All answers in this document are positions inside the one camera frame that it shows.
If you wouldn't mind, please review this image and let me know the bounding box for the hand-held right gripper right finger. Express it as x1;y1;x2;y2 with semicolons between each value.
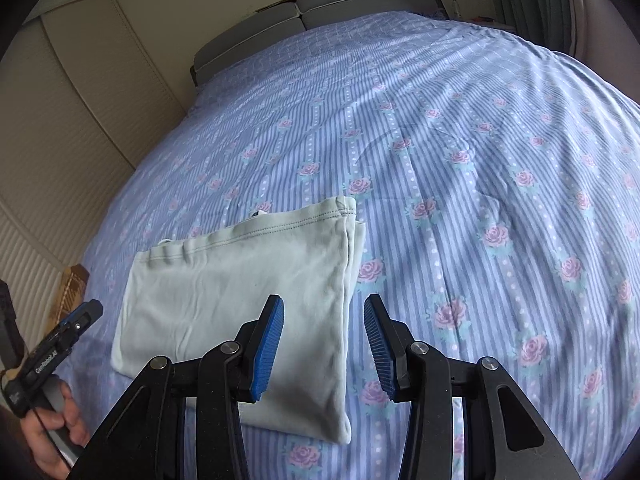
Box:
362;294;576;480

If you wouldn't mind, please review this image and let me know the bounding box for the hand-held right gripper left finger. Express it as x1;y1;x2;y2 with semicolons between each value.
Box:
67;294;286;480

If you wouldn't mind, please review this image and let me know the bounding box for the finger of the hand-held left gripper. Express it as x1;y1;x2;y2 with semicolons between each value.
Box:
50;299;104;346

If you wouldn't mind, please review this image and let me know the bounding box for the light green long-sleeve shirt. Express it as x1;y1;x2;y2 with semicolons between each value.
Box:
111;196;366;446

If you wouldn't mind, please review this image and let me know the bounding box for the person's left forearm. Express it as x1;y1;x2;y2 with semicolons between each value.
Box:
0;404;36;480

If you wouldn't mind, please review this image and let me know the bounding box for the person's left hand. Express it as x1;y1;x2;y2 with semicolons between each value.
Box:
20;380;92;479

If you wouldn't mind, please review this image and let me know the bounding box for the brown patterned folded garment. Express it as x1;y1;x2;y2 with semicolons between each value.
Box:
55;262;91;322

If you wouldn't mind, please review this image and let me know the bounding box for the blue striped floral blanket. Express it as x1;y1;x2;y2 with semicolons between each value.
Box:
65;10;640;480

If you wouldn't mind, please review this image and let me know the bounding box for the cream wardrobe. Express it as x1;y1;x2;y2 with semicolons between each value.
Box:
0;0;201;342

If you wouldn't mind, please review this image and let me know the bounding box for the white nightstand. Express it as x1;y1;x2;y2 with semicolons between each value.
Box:
462;14;517;32

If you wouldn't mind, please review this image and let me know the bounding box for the grey padded headboard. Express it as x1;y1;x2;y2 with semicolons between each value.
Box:
190;0;449;87

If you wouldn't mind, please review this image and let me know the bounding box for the green curtain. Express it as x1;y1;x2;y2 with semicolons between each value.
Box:
480;0;582;57

